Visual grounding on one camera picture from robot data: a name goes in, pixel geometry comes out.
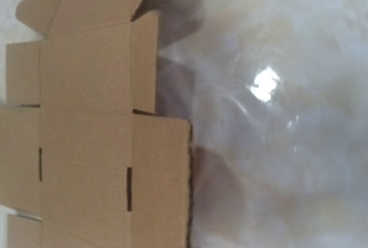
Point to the brown cardboard box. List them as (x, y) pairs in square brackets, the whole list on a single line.
[(84, 159)]

